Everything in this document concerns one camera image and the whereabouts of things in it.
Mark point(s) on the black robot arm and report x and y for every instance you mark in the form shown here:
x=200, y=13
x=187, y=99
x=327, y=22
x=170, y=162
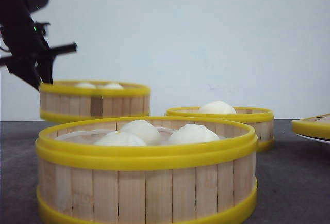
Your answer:
x=19, y=8

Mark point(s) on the single white bun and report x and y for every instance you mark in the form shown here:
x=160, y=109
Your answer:
x=216, y=107

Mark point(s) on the middle white bun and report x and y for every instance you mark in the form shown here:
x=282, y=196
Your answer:
x=144, y=130

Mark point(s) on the yellow rimmed steamer lid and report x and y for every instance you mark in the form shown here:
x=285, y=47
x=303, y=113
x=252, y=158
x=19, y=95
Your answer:
x=315, y=127

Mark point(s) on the far left white bun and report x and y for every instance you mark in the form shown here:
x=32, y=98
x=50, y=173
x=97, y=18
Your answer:
x=85, y=85

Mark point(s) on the bamboo steamer basket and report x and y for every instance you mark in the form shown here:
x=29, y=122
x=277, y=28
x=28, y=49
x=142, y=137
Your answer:
x=62, y=102
x=211, y=182
x=261, y=119

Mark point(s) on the front left white bun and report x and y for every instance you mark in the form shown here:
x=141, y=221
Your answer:
x=120, y=139

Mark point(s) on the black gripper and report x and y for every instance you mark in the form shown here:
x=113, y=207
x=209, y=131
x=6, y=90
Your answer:
x=26, y=42

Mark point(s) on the front right white bun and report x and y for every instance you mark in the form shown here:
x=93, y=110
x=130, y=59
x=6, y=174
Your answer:
x=192, y=133

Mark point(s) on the white plate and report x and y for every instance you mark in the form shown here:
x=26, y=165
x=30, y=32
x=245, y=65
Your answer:
x=325, y=141

